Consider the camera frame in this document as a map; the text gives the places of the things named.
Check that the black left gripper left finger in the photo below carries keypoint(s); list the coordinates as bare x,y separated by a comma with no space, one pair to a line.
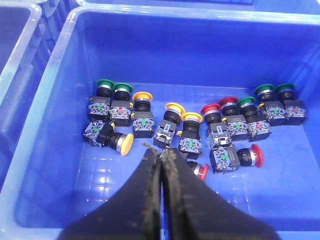
132,213

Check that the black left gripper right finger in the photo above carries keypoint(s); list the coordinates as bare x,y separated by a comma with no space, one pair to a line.
193,211

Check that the red push button lying front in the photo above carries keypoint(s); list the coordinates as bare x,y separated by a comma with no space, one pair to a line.
198,169

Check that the red push button lying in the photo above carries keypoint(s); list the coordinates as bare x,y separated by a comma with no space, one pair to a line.
227,159
198,169

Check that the red push button lying right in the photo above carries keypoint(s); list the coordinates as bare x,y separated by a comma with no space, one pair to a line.
227,159

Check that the yellow push button front centre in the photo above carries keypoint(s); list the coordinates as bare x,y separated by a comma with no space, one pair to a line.
190,139

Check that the red push button small centre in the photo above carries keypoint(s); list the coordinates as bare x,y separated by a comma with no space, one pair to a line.
217,133

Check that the yellow push button tilted centre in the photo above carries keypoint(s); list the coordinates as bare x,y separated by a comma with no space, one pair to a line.
166,129

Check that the yellow push button lying left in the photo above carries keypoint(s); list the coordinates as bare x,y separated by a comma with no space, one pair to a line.
101,134

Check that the yellow push button upright left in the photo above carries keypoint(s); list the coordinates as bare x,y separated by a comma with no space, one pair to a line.
143,124

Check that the red push button upright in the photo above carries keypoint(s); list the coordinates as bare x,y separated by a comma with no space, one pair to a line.
236,123

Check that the green push button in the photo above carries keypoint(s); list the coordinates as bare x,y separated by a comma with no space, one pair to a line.
269,106
100,103
121,106
295,109
258,127

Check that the green push button centre right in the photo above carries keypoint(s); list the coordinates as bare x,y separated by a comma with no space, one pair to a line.
258,127

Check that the green push button far left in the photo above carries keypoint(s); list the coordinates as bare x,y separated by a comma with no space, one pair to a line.
100,103

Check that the blue plastic source bin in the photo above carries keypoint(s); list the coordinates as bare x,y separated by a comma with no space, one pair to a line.
186,55

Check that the green push button right back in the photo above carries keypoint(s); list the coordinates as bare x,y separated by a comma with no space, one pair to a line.
269,106

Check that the blue bin far left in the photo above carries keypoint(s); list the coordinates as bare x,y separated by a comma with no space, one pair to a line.
29,30

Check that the blue crate behind source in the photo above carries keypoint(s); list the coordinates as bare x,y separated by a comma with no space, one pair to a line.
311,7

